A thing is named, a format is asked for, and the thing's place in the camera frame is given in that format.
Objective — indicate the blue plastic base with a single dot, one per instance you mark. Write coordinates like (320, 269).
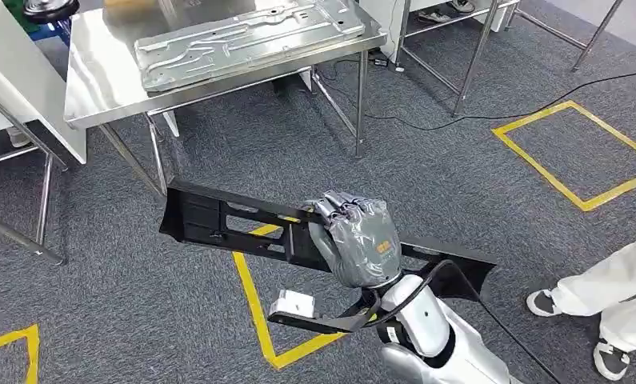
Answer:
(50, 32)

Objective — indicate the person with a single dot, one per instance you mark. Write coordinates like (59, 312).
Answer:
(614, 286)
(434, 17)

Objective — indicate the white table steel legs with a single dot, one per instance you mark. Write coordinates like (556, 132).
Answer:
(10, 63)

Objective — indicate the black round disc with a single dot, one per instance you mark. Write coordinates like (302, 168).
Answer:
(50, 8)

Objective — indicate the yellow floor tape square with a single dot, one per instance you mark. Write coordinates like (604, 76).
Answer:
(251, 297)
(31, 355)
(540, 168)

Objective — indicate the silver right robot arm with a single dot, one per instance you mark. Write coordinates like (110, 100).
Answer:
(429, 323)

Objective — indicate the black plastic panel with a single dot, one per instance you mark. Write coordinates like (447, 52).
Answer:
(201, 217)

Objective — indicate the steel table frame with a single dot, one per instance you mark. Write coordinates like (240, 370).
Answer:
(598, 34)
(475, 58)

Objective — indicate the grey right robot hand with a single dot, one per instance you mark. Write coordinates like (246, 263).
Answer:
(360, 244)

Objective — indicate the stainless steel table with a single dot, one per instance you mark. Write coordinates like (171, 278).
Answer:
(100, 79)

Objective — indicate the black power adapter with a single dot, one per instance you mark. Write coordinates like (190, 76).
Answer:
(379, 61)

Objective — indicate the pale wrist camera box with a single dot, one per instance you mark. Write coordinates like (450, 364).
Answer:
(294, 303)

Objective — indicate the stamped sheet metal panel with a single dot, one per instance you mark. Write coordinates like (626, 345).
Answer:
(233, 48)

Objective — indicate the black camera bracket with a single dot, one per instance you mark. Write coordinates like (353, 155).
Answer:
(317, 324)

